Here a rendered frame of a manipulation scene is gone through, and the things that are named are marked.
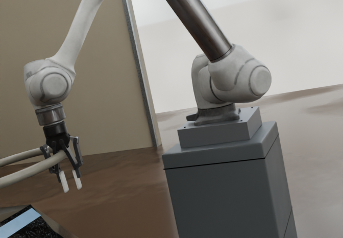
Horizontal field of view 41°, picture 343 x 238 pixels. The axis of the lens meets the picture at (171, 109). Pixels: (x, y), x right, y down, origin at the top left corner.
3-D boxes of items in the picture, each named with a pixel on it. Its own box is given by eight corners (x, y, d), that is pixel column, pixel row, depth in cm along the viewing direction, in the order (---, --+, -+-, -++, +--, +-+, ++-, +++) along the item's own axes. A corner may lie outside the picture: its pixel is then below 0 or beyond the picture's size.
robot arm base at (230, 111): (190, 118, 202) (188, 105, 201) (240, 110, 198) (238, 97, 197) (184, 127, 184) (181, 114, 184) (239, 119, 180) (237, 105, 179)
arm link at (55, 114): (40, 108, 158) (45, 124, 159) (30, 112, 149) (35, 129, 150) (65, 101, 157) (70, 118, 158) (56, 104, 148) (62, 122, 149)
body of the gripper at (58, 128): (68, 118, 157) (76, 144, 158) (45, 124, 158) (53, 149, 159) (61, 121, 149) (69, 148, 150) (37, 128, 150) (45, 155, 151)
